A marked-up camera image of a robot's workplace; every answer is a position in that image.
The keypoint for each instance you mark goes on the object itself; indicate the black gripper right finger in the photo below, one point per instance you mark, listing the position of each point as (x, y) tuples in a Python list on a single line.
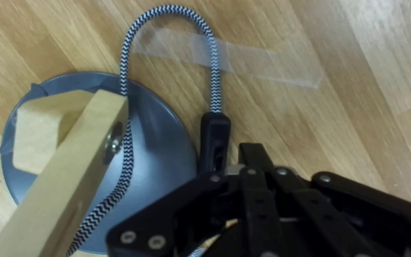
[(338, 214)]

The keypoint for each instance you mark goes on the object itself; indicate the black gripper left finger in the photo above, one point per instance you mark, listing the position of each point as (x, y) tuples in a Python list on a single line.
[(185, 214)]

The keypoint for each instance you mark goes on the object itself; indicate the clear adhesive tape strip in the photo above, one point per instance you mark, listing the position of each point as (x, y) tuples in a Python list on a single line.
[(262, 61)]

